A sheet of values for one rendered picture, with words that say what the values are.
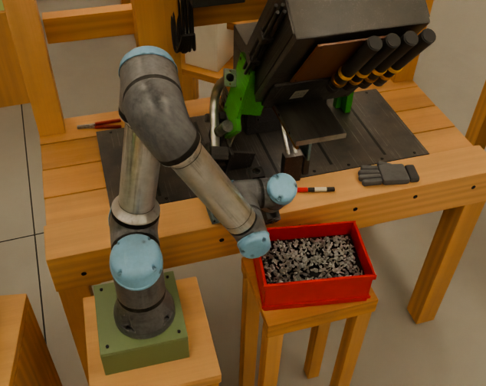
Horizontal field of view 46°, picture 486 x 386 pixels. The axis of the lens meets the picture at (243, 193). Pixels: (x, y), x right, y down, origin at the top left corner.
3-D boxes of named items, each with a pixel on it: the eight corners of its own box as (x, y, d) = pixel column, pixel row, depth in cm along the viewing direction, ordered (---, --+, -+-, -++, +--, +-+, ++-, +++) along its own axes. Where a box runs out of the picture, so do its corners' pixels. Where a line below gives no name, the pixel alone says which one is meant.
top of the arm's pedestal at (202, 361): (221, 382, 146) (221, 374, 143) (93, 412, 139) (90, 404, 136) (196, 284, 168) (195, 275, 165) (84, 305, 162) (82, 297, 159)
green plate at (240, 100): (257, 131, 182) (277, 73, 170) (232, 129, 179) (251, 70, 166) (246, 110, 190) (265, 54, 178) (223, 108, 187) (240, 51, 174)
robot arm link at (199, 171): (169, 100, 97) (286, 247, 131) (162, 67, 105) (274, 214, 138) (113, 133, 99) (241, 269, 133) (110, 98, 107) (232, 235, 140)
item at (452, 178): (489, 201, 205) (503, 169, 195) (56, 292, 172) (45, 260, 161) (467, 175, 215) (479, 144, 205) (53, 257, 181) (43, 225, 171)
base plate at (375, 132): (428, 158, 202) (429, 153, 200) (111, 217, 177) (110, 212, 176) (375, 93, 231) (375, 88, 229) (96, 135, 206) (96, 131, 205)
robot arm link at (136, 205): (109, 269, 140) (123, 74, 104) (106, 226, 150) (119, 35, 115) (158, 268, 143) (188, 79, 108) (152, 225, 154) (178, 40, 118)
